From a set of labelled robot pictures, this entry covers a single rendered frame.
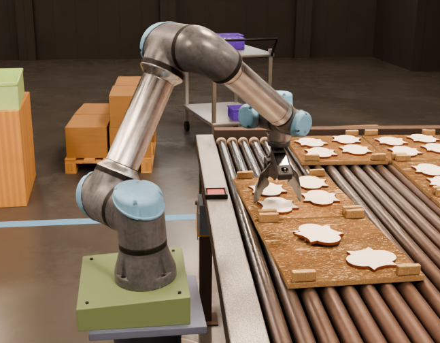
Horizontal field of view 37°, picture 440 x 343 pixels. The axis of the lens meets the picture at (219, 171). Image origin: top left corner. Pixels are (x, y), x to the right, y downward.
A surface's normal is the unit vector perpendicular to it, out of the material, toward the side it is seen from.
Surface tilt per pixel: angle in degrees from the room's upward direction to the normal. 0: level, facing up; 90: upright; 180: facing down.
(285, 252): 0
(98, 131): 90
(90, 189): 59
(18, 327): 0
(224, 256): 0
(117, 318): 90
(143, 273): 76
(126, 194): 9
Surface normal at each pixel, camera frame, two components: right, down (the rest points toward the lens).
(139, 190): 0.05, -0.90
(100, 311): 0.14, 0.29
